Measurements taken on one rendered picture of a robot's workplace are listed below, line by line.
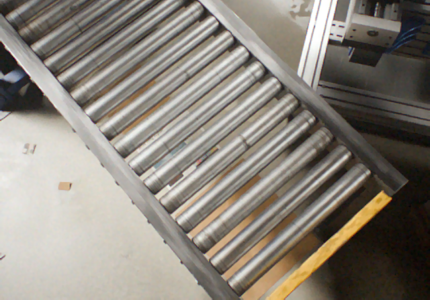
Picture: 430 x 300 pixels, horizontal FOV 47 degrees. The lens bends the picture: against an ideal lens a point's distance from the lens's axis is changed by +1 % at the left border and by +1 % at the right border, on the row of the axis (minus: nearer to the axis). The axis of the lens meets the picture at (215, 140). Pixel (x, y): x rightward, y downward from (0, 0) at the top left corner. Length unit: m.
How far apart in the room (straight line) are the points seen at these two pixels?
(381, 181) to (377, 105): 0.75
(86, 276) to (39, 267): 0.19
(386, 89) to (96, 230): 1.29
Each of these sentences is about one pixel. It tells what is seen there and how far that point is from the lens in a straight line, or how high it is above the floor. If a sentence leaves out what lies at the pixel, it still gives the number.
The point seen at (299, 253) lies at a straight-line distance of 2.04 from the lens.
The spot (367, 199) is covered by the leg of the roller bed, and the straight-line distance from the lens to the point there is 1.46.
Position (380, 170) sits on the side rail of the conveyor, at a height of 0.80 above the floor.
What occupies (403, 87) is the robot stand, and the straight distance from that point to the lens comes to 2.10.
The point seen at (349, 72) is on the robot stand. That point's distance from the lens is 2.08.
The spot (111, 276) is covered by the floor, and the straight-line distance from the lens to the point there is 2.07.
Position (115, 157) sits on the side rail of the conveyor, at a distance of 1.30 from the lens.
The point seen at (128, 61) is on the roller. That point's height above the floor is 0.80.
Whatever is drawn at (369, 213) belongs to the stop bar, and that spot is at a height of 0.82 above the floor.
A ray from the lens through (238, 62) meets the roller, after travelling 1.38.
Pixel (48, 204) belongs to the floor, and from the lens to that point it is 2.19.
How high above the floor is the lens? 2.01
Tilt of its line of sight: 70 degrees down
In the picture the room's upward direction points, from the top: 5 degrees counter-clockwise
